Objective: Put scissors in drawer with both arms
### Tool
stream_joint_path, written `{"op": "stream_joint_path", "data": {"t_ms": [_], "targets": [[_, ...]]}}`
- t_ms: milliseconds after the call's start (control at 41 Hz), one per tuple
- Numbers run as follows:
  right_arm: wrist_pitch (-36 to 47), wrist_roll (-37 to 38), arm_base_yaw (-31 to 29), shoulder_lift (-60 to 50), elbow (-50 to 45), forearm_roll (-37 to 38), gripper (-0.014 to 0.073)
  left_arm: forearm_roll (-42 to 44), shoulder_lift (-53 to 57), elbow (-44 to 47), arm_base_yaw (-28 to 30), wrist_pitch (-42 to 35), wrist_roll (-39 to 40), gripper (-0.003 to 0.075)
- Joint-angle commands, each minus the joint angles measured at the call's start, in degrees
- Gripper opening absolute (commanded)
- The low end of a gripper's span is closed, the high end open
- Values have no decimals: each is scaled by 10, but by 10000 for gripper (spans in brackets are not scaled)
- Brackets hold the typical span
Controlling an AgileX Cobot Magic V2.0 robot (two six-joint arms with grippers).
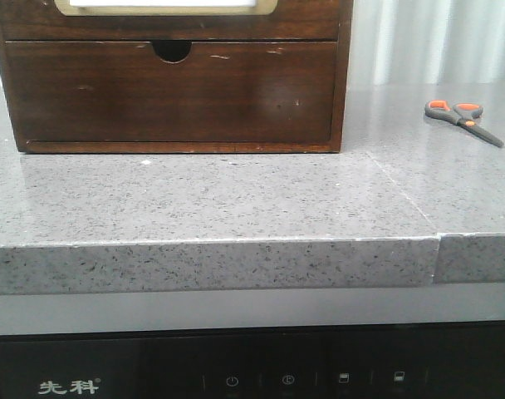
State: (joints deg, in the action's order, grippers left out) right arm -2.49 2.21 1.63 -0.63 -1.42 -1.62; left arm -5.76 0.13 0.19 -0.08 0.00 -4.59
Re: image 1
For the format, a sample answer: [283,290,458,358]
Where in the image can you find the grey orange scissors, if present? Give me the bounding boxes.
[424,100,504,148]

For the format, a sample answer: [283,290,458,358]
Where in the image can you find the wooden drawer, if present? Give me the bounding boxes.
[7,42,336,142]
[0,1,353,41]

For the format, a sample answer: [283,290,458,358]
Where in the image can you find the dark wooden drawer cabinet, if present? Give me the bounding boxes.
[0,0,352,153]

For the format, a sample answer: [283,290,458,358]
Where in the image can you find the black appliance control panel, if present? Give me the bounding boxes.
[0,321,505,398]

